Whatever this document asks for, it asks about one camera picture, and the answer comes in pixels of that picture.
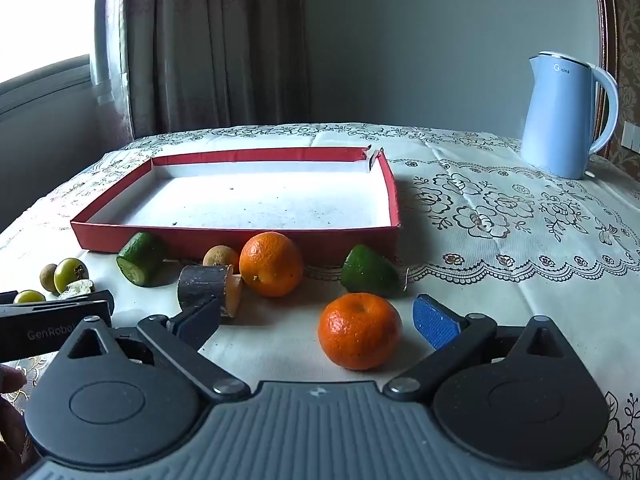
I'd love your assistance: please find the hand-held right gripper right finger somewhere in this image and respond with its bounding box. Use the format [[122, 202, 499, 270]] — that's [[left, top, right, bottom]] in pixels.
[[384, 294, 565, 403]]

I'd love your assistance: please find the dark drape curtain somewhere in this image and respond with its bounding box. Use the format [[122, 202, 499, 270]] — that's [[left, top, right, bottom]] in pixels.
[[125, 0, 308, 138]]

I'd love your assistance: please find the window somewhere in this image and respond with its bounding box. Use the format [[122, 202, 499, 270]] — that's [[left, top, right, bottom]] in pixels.
[[0, 0, 98, 116]]

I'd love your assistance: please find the person's left hand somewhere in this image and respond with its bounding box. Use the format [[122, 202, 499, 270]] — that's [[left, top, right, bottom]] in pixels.
[[0, 364, 31, 463]]

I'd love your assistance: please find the pointed green cucumber tip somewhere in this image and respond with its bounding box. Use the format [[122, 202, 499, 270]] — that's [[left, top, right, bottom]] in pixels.
[[341, 244, 403, 297]]

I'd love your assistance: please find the brown longan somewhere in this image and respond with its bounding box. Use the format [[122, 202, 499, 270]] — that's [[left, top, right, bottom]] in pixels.
[[39, 263, 61, 295], [202, 245, 241, 276]]

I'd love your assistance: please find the light blue electric kettle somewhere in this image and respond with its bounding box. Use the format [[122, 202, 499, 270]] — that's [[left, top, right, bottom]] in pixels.
[[520, 51, 620, 181]]

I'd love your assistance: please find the orange mandarin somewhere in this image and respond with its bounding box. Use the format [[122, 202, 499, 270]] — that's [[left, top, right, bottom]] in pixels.
[[318, 292, 403, 371], [239, 231, 304, 297]]

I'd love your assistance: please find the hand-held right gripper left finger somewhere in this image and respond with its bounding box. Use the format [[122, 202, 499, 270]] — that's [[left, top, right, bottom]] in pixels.
[[65, 296, 252, 403]]

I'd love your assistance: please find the sheer patterned curtain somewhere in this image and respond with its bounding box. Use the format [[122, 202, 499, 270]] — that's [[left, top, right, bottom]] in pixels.
[[90, 0, 133, 146]]

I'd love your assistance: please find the green cucumber chunk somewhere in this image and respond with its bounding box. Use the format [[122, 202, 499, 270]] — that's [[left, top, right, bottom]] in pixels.
[[116, 231, 168, 287]]

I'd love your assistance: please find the white floral tablecloth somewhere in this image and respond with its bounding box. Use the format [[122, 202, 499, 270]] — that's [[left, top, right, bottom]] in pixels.
[[0, 122, 640, 480]]

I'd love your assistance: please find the eggplant chunk with tan face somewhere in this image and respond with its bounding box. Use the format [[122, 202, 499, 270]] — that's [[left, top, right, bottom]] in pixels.
[[177, 264, 244, 319]]

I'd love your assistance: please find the red cardboard box tray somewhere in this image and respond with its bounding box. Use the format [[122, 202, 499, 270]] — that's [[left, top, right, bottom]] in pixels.
[[70, 146, 402, 267]]

